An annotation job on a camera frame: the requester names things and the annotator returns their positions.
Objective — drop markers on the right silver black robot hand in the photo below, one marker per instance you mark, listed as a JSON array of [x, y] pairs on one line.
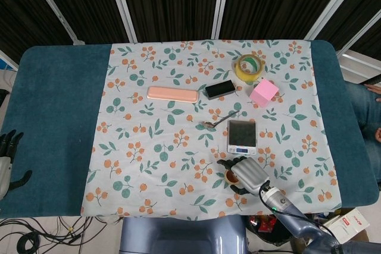
[[250, 173]]

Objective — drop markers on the bystander bare hand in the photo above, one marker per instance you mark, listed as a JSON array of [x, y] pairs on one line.
[[378, 135], [374, 88]]

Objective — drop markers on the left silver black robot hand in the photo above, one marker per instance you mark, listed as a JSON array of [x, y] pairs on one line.
[[4, 173]]

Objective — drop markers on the small painted wooden cup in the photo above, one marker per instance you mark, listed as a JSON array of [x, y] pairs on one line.
[[230, 176]]

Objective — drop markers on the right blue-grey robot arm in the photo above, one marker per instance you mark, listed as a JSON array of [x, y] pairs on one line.
[[300, 221]]

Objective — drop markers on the silver digital scale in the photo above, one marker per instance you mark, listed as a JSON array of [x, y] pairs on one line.
[[241, 133]]

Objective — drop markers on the bystander blue jeans leg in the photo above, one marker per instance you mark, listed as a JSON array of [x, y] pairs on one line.
[[361, 108]]

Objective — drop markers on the red snack packets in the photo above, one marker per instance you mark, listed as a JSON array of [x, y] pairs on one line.
[[265, 224]]

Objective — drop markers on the metal spoon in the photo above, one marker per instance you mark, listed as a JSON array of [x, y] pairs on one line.
[[207, 124]]

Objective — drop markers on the teal fabric table cover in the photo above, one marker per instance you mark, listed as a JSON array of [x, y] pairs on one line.
[[59, 117]]

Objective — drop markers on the pink cube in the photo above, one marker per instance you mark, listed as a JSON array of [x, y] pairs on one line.
[[263, 93]]

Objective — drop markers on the floral orange fruit tablecloth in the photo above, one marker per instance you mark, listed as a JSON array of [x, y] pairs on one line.
[[163, 161]]

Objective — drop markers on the black rectangular box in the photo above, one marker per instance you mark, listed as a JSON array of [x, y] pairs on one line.
[[219, 89]]

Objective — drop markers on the blue-grey robot torso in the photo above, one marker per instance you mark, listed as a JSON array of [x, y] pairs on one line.
[[178, 236]]

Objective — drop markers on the white red cardboard box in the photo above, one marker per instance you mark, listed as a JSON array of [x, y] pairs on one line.
[[348, 225]]

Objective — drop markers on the yellow packing tape roll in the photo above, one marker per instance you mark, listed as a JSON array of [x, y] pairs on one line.
[[242, 72]]

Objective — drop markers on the pink oblong case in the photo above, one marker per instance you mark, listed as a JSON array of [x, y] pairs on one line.
[[172, 94]]

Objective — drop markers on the white metal side rail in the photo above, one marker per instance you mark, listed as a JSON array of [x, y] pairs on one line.
[[360, 63]]

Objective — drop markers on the white metal frame post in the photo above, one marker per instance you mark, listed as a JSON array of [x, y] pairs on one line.
[[221, 1], [122, 7], [336, 7], [53, 7]]

